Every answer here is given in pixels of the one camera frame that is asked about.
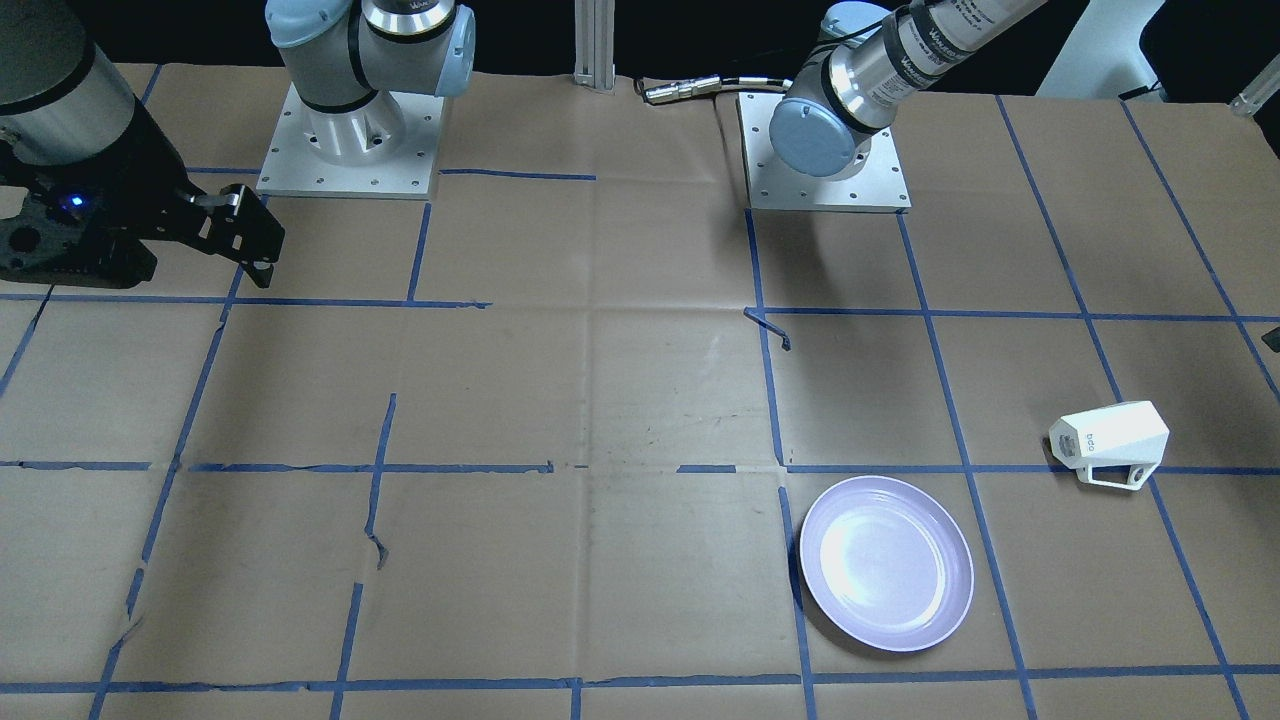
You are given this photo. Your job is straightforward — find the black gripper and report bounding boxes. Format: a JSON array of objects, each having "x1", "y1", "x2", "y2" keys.
[{"x1": 1, "y1": 105, "x2": 285, "y2": 290}]

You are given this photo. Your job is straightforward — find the lilac plate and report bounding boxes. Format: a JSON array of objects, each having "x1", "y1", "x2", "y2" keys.
[{"x1": 797, "y1": 475, "x2": 977, "y2": 653}]

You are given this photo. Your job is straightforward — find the brown paper table cover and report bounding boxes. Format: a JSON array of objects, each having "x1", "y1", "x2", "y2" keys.
[{"x1": 1, "y1": 74, "x2": 1279, "y2": 719}]

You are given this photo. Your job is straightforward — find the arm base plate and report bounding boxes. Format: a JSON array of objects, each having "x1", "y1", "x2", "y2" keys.
[
  {"x1": 256, "y1": 87, "x2": 447, "y2": 201},
  {"x1": 739, "y1": 92, "x2": 913, "y2": 213}
]

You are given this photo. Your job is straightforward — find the aluminium frame post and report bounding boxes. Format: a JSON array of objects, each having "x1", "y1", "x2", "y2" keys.
[{"x1": 572, "y1": 0, "x2": 616, "y2": 94}]

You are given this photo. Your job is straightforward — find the black cable with connectors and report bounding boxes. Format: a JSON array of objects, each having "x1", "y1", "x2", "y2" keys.
[{"x1": 640, "y1": 74, "x2": 801, "y2": 105}]

